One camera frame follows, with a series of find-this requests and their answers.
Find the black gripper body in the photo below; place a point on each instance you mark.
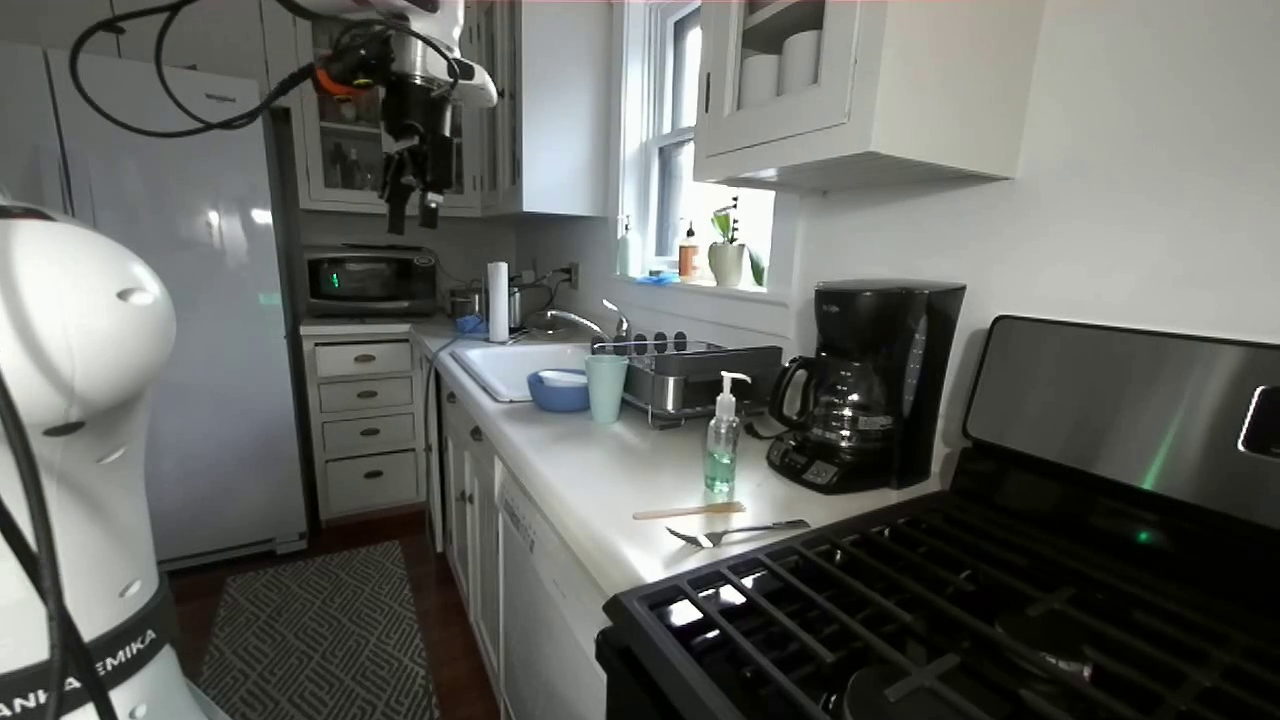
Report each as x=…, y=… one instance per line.
x=421, y=132

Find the clear hand sanitizer pump bottle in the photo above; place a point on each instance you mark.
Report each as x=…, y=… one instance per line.
x=722, y=461

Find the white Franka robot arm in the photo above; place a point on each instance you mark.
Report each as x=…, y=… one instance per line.
x=83, y=344

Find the white dish soap bottle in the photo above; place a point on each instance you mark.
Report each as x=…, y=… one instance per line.
x=620, y=252

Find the orange soap bottle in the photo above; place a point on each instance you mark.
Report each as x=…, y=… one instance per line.
x=688, y=262

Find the black microwave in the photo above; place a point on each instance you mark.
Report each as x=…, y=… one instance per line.
x=365, y=283

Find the white paper towel roll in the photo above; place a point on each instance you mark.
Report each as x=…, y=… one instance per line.
x=498, y=300

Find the white glass door cabinet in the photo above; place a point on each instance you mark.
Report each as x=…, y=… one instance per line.
x=562, y=107

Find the white kitchen sink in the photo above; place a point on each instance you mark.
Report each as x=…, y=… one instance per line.
x=498, y=365

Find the chrome faucet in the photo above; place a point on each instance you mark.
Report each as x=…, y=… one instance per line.
x=574, y=316

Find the white refrigerator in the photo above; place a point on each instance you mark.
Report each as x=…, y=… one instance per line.
x=213, y=332

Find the blue bowl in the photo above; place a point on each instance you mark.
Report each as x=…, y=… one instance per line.
x=558, y=390

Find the white drawer cabinet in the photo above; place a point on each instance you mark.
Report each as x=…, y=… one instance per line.
x=361, y=443

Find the blue sponge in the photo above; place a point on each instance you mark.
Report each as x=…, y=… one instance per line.
x=656, y=278

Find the white framed window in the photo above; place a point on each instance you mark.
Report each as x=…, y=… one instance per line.
x=672, y=173

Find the pale green plastic cup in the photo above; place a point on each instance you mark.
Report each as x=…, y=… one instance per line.
x=606, y=385

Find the plant in white pot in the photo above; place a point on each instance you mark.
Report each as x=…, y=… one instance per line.
x=724, y=262

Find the white ceramic cup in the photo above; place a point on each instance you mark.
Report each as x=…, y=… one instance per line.
x=801, y=61
x=756, y=81

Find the white base cabinets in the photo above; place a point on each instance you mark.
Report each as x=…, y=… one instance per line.
x=535, y=612

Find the grey patterned rug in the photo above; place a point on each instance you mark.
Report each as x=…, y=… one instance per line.
x=321, y=640

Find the metal fork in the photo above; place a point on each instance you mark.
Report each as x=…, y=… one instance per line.
x=746, y=531

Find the black drip coffee maker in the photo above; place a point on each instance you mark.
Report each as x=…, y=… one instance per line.
x=883, y=344

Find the black gas stove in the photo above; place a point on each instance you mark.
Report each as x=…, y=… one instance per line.
x=1003, y=600

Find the white wall cabinet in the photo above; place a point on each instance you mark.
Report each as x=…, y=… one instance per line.
x=921, y=81

